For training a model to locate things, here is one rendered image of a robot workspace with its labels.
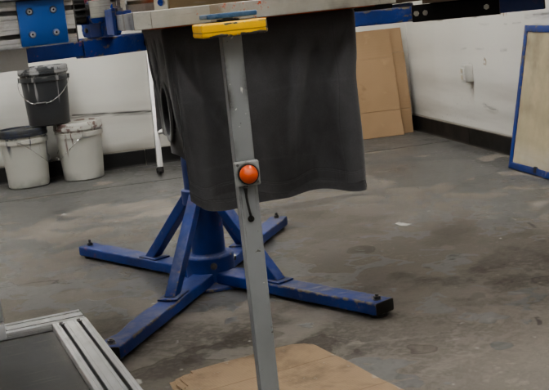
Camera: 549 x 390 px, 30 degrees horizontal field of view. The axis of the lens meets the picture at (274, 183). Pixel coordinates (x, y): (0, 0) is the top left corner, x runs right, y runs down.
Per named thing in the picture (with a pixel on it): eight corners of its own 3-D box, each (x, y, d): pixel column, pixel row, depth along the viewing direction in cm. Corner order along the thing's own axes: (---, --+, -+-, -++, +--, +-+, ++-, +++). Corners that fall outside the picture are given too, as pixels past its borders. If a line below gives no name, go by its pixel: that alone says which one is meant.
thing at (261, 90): (372, 191, 242) (356, 7, 235) (184, 218, 233) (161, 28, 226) (368, 189, 245) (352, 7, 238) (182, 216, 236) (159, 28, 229)
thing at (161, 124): (214, 167, 235) (198, 24, 230) (176, 172, 233) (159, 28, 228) (187, 145, 280) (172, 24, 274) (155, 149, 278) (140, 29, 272)
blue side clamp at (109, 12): (134, 33, 264) (130, 6, 263) (114, 35, 263) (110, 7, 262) (125, 33, 293) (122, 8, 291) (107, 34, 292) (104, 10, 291)
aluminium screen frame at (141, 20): (396, 2, 228) (395, -15, 227) (134, 30, 216) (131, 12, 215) (308, 9, 304) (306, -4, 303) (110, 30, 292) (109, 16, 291)
